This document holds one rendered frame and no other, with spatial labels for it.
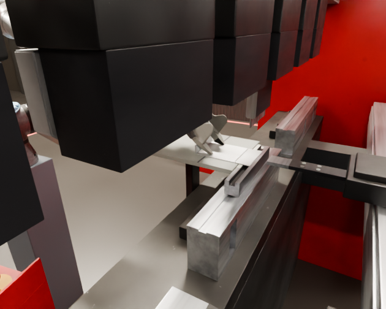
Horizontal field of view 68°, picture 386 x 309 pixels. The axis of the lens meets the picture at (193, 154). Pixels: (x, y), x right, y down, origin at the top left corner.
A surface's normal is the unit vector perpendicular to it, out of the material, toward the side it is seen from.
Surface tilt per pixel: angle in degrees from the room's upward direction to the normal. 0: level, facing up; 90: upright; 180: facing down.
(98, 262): 0
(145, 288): 0
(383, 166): 0
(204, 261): 90
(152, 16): 90
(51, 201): 90
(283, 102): 90
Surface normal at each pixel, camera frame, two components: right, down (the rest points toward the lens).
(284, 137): -0.49, 0.37
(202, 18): 0.87, 0.19
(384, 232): -0.01, -0.91
